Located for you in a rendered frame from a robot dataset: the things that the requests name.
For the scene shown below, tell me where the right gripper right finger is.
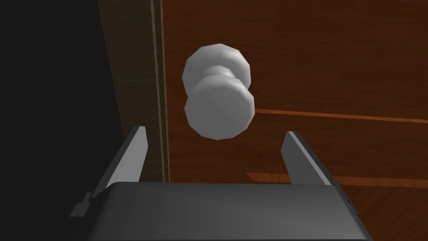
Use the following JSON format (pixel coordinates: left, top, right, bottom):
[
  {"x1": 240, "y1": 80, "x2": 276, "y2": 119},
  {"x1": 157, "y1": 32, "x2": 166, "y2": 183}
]
[{"x1": 280, "y1": 131, "x2": 332, "y2": 186}]

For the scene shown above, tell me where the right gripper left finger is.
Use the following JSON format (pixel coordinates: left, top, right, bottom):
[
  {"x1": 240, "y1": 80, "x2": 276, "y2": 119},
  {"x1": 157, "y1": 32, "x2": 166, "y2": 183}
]
[{"x1": 92, "y1": 126, "x2": 148, "y2": 199}]

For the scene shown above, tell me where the brown wooden door leaf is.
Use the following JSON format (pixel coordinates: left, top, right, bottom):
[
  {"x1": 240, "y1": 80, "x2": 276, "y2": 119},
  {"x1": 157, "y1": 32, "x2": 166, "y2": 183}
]
[{"x1": 161, "y1": 0, "x2": 428, "y2": 241}]

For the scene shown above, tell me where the grey round door knob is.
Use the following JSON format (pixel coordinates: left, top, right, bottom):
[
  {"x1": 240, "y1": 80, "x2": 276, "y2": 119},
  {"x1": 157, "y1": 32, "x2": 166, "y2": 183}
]
[{"x1": 181, "y1": 43, "x2": 255, "y2": 141}]

